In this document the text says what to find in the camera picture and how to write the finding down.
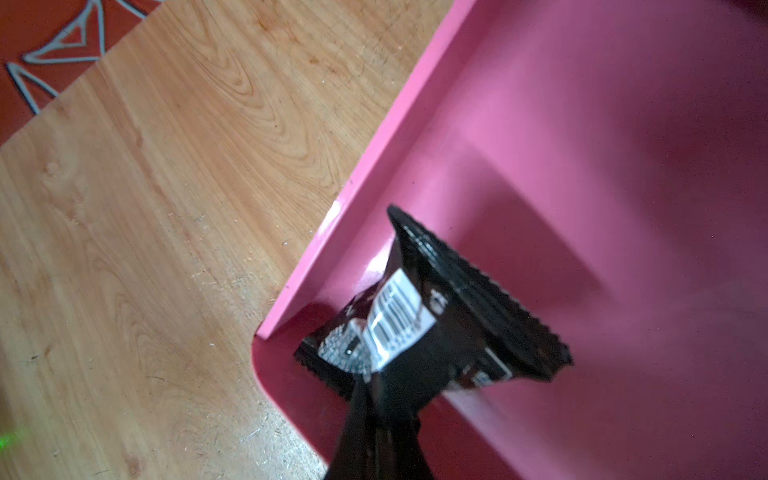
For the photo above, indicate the black cookie packet with picture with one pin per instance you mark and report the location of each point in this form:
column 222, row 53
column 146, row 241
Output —
column 433, row 322

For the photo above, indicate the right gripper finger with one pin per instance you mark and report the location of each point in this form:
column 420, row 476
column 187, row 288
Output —
column 369, row 448

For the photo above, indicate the pink top drawer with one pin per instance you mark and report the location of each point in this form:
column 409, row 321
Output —
column 606, row 163

